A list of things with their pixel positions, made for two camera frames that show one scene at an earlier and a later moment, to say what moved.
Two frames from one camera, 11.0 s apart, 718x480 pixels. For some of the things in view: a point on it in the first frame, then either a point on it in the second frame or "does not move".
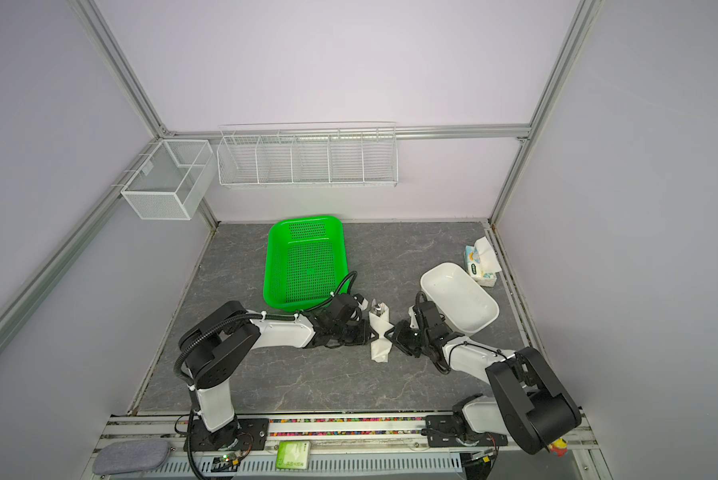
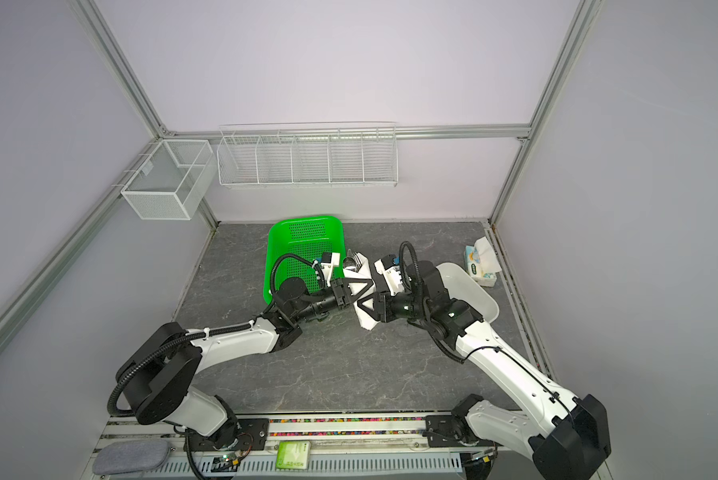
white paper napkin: (381, 345) → (363, 272)
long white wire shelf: (309, 155) does not move
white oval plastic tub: (464, 306) does not move
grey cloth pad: (131, 456) does not move
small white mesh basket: (173, 180) does not move
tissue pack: (481, 261) does not move
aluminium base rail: (347, 437) does not move
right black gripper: (399, 336) → (384, 302)
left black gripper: (365, 330) → (343, 285)
